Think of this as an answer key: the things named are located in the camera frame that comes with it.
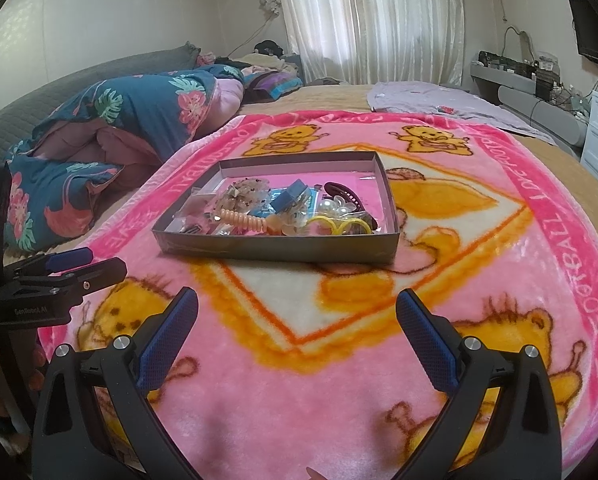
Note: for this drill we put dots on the pink book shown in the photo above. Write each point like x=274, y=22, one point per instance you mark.
x=279, y=176

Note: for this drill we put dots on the white curtain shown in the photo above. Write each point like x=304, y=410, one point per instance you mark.
x=369, y=10

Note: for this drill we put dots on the black television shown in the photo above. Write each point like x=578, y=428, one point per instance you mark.
x=596, y=30

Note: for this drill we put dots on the pearl hair accessory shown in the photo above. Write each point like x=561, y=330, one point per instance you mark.
x=336, y=207

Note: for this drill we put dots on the grey cardboard box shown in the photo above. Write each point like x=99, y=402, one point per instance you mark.
x=279, y=252

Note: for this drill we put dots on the pink bear print blanket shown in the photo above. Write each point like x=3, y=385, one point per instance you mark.
x=329, y=360

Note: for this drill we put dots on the blue floral quilt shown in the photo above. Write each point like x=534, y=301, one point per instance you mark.
x=129, y=105

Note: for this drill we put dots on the floral fabric hair bow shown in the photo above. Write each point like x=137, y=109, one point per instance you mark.
x=244, y=192

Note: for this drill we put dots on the dark maroon hair claw clip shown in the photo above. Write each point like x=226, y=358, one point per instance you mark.
x=346, y=191

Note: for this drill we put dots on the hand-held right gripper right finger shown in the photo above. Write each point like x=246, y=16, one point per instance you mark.
x=429, y=345

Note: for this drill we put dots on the purple pillow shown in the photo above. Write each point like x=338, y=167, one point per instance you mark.
x=274, y=84

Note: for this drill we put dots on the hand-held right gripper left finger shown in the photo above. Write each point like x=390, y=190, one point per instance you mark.
x=164, y=342

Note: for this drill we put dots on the pile of clothes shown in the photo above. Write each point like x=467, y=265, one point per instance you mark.
x=269, y=49

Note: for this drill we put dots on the light purple cloth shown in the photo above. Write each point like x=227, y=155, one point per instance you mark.
x=429, y=97

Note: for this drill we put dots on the blue hair clip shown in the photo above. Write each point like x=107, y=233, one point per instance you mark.
x=289, y=195

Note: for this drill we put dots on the grey shelf unit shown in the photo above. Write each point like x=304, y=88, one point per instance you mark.
x=554, y=115

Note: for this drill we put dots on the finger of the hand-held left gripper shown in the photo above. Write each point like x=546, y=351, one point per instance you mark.
x=96, y=275
x=69, y=259

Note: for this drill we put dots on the clear plastic packet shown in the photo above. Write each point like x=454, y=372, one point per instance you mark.
x=196, y=205

